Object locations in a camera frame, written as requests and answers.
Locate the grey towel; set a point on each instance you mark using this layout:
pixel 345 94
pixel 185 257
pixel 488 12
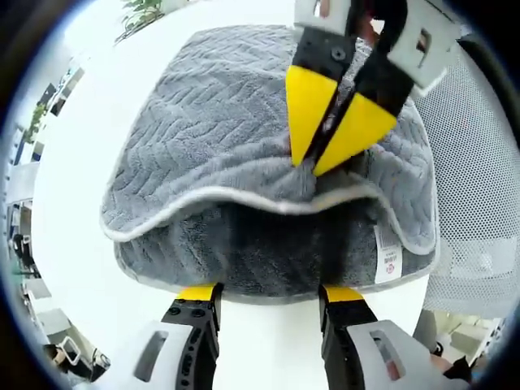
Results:
pixel 211 142

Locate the grey mesh office chair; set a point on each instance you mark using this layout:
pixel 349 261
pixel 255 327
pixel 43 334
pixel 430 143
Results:
pixel 475 183

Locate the green potted plant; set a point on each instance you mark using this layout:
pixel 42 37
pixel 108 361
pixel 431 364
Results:
pixel 140 16

